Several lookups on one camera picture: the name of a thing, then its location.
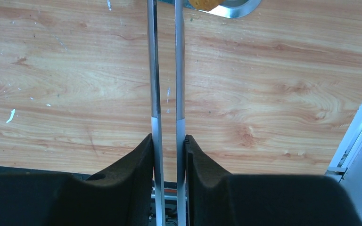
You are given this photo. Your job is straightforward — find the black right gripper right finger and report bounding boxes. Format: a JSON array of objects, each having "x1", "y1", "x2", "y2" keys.
[{"x1": 184, "y1": 135, "x2": 362, "y2": 226}]

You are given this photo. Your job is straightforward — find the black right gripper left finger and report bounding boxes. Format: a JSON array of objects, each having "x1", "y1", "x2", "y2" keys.
[{"x1": 0, "y1": 135, "x2": 154, "y2": 226}]

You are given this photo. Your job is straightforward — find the long metal tongs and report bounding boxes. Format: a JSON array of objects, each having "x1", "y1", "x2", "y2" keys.
[{"x1": 147, "y1": 0, "x2": 188, "y2": 226}]

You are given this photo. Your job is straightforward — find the metal serving tray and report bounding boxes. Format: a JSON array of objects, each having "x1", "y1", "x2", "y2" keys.
[{"x1": 159, "y1": 0, "x2": 262, "y2": 19}]

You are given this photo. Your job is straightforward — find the brown bread roll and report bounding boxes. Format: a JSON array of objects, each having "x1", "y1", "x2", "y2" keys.
[{"x1": 189, "y1": 0, "x2": 224, "y2": 12}]

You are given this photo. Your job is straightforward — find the aluminium frame post right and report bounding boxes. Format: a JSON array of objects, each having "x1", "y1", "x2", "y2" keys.
[{"x1": 325, "y1": 103, "x2": 362, "y2": 183}]

